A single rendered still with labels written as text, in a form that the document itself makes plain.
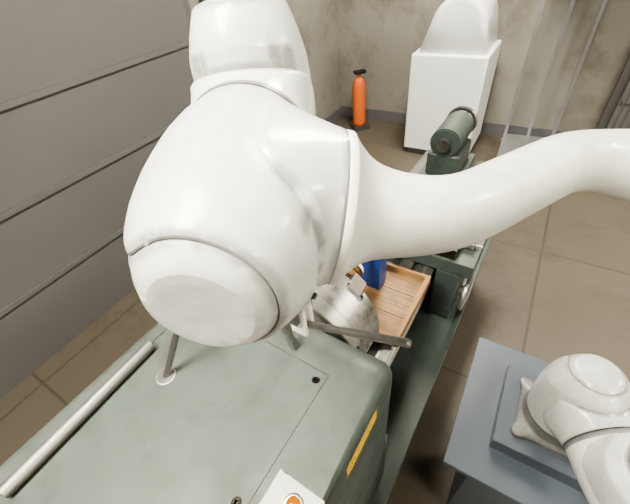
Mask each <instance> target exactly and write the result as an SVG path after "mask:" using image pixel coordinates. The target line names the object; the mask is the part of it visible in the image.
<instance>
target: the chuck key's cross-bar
mask: <svg viewBox="0 0 630 504"><path fill-rule="evenodd" d="M306 321H307V320H306ZM307 327H308V328H309V329H314V330H319V331H324V332H329V333H334V334H339V335H344V336H349V337H354V338H359V339H364V340H369V341H374V342H379V343H384V344H389V345H394V346H399V347H404V348H410V347H411V346H412V341H411V339H408V338H403V337H397V336H392V335H386V334H380V333H375V332H369V331H364V330H358V329H352V328H347V327H341V326H336V325H330V324H324V323H319V322H313V321H307Z"/></svg>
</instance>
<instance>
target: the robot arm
mask: <svg viewBox="0 0 630 504"><path fill-rule="evenodd" d="M189 61H190V68H191V72H192V76H193V80H194V82H193V84H192V86H191V89H190V90H191V105H190V106H189V107H187V108H186V109H185V110H184V111H183V112H182V113H181V114H180V115H179V116H178V117H177V118H176V119H175V120H174V122H173V123H172V124H171V125H170V126H169V127H168V129H167V130H166V131H165V133H164V134H163V135H162V137H161V138H160V140H159V142H158V143H157V145H156V146H155V148H154V150H153V151H152V153H151V154H150V156H149V158H148V160H147V162H146V164H145V166H144V168H143V169H142V171H141V174H140V176H139V178H138V181H137V183H136V185H135V188H134V191H133V193H132V196H131V199H130V202H129V206H128V211H127V215H126V220H125V226H124V235H123V239H124V245H125V250H126V252H127V254H128V260H129V266H130V270H131V276H132V280H133V283H134V286H135V288H136V291H137V293H138V295H139V297H140V299H141V301H142V304H143V305H144V307H145V308H146V310H147V311H148V312H149V314H150V315H151V316H152V317H153V318H154V319H155V320H156V321H157V322H159V323H160V324H161V325H162V326H164V327H165V328H167V329H168V330H170V331H172V332H173V333H175V334H177V335H179V336H181V337H183V338H186V339H188V340H191V341H194V342H197V343H200V344H204V345H209V346H215V347H237V346H242V345H246V344H248V343H254V342H258V341H261V340H264V339H267V338H269V337H271V336H272V335H274V334H275V333H277V332H278V331H279V330H280V329H281V328H283V327H284V326H285V325H287V324H288V323H290V324H291V327H292V330H293V331H295V332H297V333H299V334H301V335H303V336H305V337H307V336H308V335H309V333H308V327H307V321H313V322H314V316H313V310H312V305H313V303H312V299H313V300H315V299H316V297H317V293H315V292H314V290H315V288H316V287H319V286H322V285H336V284H337V283H338V282H339V281H340V280H341V279H342V278H343V277H344V276H345V274H347V273H348V272H349V271H350V270H352V269H353V268H354V267H356V266H358V265H360V264H362V263H364V262H368V261H372V260H379V259H391V258H406V257H417V256H427V255H433V254H439V253H445V252H450V251H454V250H458V249H461V248H464V247H467V246H470V245H473V244H476V243H478V242H480V241H483V240H485V239H487V238H490V237H492V236H494V235H496V234H498V233H499V232H501V231H503V230H505V229H507V228H509V227H511V226H512V225H514V224H516V223H518V222H520V221H521V220H523V219H525V218H527V217H529V216H530V215H532V214H534V213H536V212H538V211H539V210H541V209H543V208H545V207H547V206H548V205H550V204H552V203H554V202H556V201H557V200H559V199H561V198H563V197H565V196H567V195H568V194H571V193H573V192H579V191H584V192H592V193H597V194H601V195H605V196H608V197H612V198H615V199H618V200H621V201H624V202H627V203H630V129H590V130H577V131H570V132H564V133H560V134H556V135H552V136H549V137H545V138H543V139H540V140H538V141H535V142H533V143H530V144H528V145H525V146H523V147H521V148H518V149H516V150H513V151H511V152H509V153H506V154H504V155H501V156H499V157H497V158H494V159H492V160H489V161H487V162H485V163H482V164H480V165H477V166H475V167H472V168H470V169H467V170H465V171H462V172H458V173H454V174H449V175H421V174H412V173H406V172H402V171H398V170H395V169H392V168H389V167H387V166H384V165H383V164H381V163H379V162H377V161H376V160H375V159H374V158H373V157H371V156H370V155H369V153H368V152H367V151H366V149H365V148H364V147H363V145H362V144H361V142H360V140H359V138H358V136H357V134H356V132H355V131H352V130H348V129H344V128H342V127H339V126H337V125H334V124H332V123H330V122H327V121H325V120H323V119H321V118H318V117H316V108H315V99H314V91H313V86H312V83H311V76H310V70H309V64H308V58H307V54H306V50H305V47H304V44H303V41H302V38H301V35H300V32H299V29H298V27H297V24H296V22H295V19H294V17H293V14H292V12H291V10H290V8H289V6H288V4H287V2H286V1H285V0H206V1H204V2H202V3H200V4H198V5H196V6H195V7H194V8H193V10H192V13H191V21H190V33H189ZM306 320H307V321H306ZM519 386H520V394H519V400H518V405H517V411H516V417H515V421H514V423H513V425H512V426H511V428H510V431H511V433H512V435H513V436H514V437H516V438H519V439H524V440H528V441H530V442H532V443H534V444H536V445H539V446H541V447H543V448H545V449H547V450H549V451H551V452H553V453H556V454H558V455H560V456H562V457H564V458H566V459H568V460H569V462H570V464H571V467H572V469H573V472H574V474H575V476H576V478H577V481H578V483H579V485H580V487H581V489H582V491H583V493H584V495H585V497H586V499H587V501H588V503H589V504H630V383H629V381H628V379H627V377H626V375H625V374H624V373H623V372H622V370H621V369H620V368H618V367H617V366H616V365H615V364H613V363H612V362H610V361H609V360H607V359H605V358H603V357H600V356H597V355H593V354H574V355H569V356H568V355H567V356H562V357H560V358H558V359H556V360H554V361H553V362H551V363H550V364H549V365H548V366H547V367H546V368H545V369H544V370H543V371H542V372H541V373H540V374H539V376H538V377H537V379H536V380H535V382H534V381H533V380H531V379H529V378H527V377H522V378H521V379H520V381H519Z"/></svg>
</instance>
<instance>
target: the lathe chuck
mask: <svg viewBox="0 0 630 504"><path fill-rule="evenodd" d="M351 283H352V280H350V279H349V278H348V277H347V276H344V277H343V278H342V279H341V280H340V281H339V282H338V283H337V284H336V285H322V286H319V287H316V288H315V290H314V292H315V293H317V296H319V297H320V298H322V299H323V300H325V301H326V302H327V303H329V304H330V305H331V306H332V307H334V308H335V309H336V310H337V311H338V312H339V313H340V314H341V315H342V316H343V317H344V318H345V319H346V320H347V321H348V323H349V324H350V325H351V326H352V328H353V329H358V330H364V331H369V332H375V333H378V332H379V319H378V315H377V313H376V310H375V308H374V306H373V305H372V303H371V301H370V300H369V298H368V297H367V296H366V294H365V293H364V292H363V293H362V294H361V296H360V297H361V298H362V299H361V300H357V299H356V298H355V297H354V296H353V295H352V294H351V293H350V292H349V291H347V287H346V285H347V284H348V285H349V284H351ZM360 341H361V344H362V347H363V352H365V353H367V352H368V350H369V348H370V346H371V345H372V343H373V341H369V340H364V339H360Z"/></svg>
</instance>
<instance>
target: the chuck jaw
mask: <svg viewBox="0 0 630 504"><path fill-rule="evenodd" d="M345 276H347V277H348V278H349V279H350V280H352V283H351V284H349V285H348V284H347V285H346V287H347V291H349V292H350V293H351V294H352V295H353V296H354V297H355V298H356V299H357V300H361V299H362V298H361V297H360V296H361V294H362V292H361V291H362V289H363V288H364V286H365V285H366V282H365V281H364V280H363V279H362V278H361V277H360V276H359V275H358V274H357V273H355V274H353V275H351V274H349V273H347V274H345Z"/></svg>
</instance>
